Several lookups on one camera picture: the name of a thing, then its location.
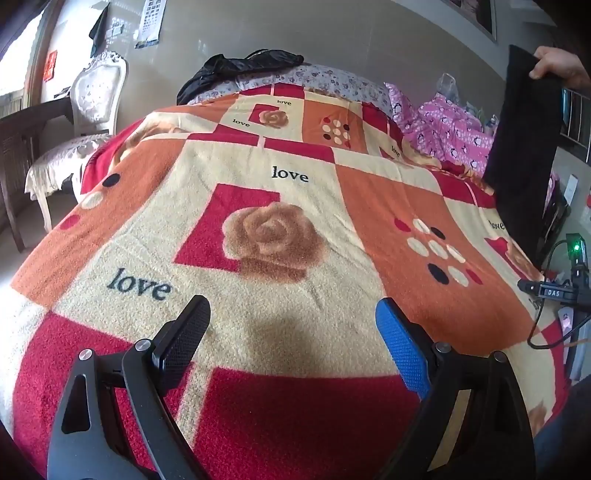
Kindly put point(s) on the red paper sign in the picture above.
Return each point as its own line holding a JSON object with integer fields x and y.
{"x": 51, "y": 65}

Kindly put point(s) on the clear plastic bag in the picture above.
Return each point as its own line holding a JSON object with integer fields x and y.
{"x": 445, "y": 85}

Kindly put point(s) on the white carved chair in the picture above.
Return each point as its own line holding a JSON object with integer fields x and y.
{"x": 97, "y": 92}

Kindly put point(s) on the pink printed quilt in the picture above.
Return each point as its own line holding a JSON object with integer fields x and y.
{"x": 452, "y": 134}

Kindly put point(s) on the dark wooden desk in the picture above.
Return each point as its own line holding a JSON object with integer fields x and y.
{"x": 18, "y": 138}

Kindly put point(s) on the wall calendar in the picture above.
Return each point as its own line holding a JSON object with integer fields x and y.
{"x": 150, "y": 21}

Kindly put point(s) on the rose printed blanket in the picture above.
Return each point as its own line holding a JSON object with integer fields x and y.
{"x": 277, "y": 230}

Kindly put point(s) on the black cloth on wall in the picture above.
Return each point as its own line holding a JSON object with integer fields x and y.
{"x": 99, "y": 27}

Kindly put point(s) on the black jacket on pillow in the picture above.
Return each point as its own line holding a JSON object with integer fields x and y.
{"x": 221, "y": 69}

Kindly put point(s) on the black pants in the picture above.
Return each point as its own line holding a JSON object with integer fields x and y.
{"x": 521, "y": 138}

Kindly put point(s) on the floral pillow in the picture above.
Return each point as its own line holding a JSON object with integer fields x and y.
{"x": 323, "y": 78}

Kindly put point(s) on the metal shelf rack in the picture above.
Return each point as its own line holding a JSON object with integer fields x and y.
{"x": 577, "y": 120}

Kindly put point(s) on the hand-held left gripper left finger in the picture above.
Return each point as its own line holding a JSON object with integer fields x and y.
{"x": 184, "y": 332}

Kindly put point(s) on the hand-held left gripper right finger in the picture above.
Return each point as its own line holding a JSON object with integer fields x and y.
{"x": 401, "y": 341}

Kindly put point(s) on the person's right hand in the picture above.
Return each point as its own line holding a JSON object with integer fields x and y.
{"x": 561, "y": 64}

